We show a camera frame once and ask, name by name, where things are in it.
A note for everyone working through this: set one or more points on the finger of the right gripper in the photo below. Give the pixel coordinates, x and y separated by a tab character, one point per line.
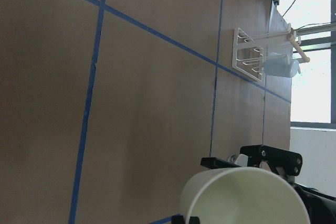
216	163

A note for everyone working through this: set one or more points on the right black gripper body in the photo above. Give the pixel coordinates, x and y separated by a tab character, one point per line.
284	163

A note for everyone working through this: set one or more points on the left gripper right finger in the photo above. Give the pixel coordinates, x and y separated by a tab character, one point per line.
194	220

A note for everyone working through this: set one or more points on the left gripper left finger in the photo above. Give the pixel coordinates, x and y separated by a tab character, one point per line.
177	219

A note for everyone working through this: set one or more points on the cream white plastic cup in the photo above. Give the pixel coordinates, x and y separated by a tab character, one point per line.
241	195

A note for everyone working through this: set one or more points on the light blue cup front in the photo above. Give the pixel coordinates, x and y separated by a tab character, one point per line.
281	65

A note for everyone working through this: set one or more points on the white wire cup rack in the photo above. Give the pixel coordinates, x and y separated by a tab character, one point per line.
250	52

